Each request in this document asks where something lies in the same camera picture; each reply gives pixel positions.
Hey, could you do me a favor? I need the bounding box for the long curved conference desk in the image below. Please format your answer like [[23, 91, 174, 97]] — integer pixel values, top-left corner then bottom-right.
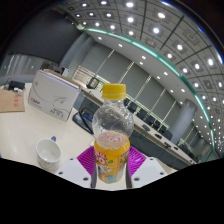
[[79, 88, 198, 166]]

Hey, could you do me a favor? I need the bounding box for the white patterned cup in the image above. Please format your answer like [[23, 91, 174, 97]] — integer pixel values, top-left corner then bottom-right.
[[35, 138, 62, 173]]

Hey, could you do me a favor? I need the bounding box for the black electronic device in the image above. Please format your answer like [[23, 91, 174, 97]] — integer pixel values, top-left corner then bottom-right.
[[7, 80, 26, 96]]

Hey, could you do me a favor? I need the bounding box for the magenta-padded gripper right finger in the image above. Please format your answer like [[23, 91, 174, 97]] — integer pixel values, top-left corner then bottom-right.
[[125, 145, 168, 189]]

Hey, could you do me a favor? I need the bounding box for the group of round ceiling lights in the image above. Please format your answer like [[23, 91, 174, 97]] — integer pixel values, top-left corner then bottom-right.
[[66, 0, 224, 148]]

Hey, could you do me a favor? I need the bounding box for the brown paper envelope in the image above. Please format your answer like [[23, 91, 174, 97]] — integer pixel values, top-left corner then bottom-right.
[[0, 89, 26, 114]]

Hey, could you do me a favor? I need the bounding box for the row of black office chairs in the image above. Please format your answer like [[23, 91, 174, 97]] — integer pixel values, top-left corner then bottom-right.
[[86, 76, 201, 158]]

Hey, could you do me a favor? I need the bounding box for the yellow-capped clear drink bottle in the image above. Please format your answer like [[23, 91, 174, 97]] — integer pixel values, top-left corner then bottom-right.
[[91, 83, 135, 184]]

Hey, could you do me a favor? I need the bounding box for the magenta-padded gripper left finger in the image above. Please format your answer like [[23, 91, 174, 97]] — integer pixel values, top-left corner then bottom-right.
[[55, 145, 98, 189]]

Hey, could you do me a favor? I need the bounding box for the large white printed carton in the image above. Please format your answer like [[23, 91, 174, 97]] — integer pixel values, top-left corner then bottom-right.
[[27, 69, 81, 122]]

